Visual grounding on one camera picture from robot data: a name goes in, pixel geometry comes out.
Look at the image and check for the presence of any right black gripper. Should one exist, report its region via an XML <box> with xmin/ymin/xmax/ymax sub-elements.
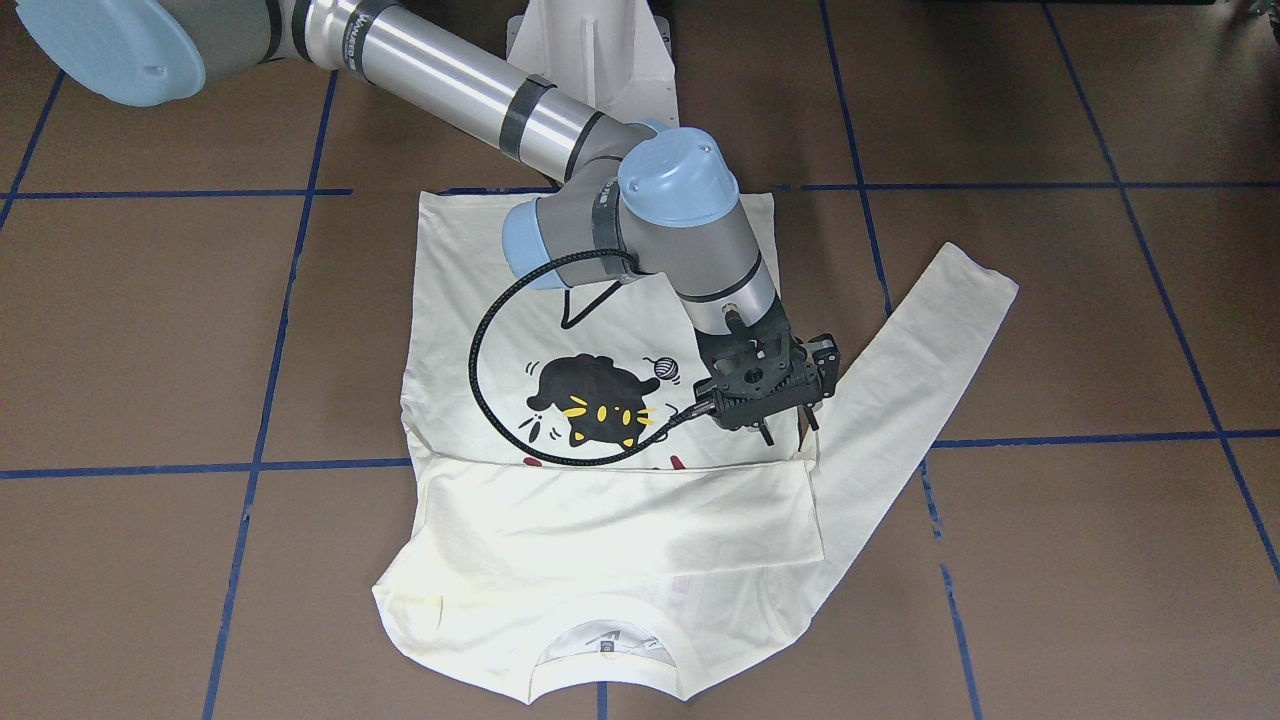
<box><xmin>695</xmin><ymin>304</ymin><xmax>823</xmax><ymax>447</ymax></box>

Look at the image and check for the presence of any cream long-sleeve cat shirt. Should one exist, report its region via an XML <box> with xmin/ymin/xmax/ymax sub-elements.
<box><xmin>372</xmin><ymin>193</ymin><xmax>1018</xmax><ymax>703</ymax></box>

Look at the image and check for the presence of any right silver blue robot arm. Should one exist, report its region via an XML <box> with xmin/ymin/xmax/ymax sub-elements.
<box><xmin>15</xmin><ymin>1</ymin><xmax>838</xmax><ymax>436</ymax></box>

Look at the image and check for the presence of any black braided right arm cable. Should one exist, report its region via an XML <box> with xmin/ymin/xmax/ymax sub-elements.
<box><xmin>468</xmin><ymin>249</ymin><xmax>717</xmax><ymax>468</ymax></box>

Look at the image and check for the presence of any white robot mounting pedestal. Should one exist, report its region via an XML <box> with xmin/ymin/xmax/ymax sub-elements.
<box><xmin>506</xmin><ymin>1</ymin><xmax>680</xmax><ymax>127</ymax></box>

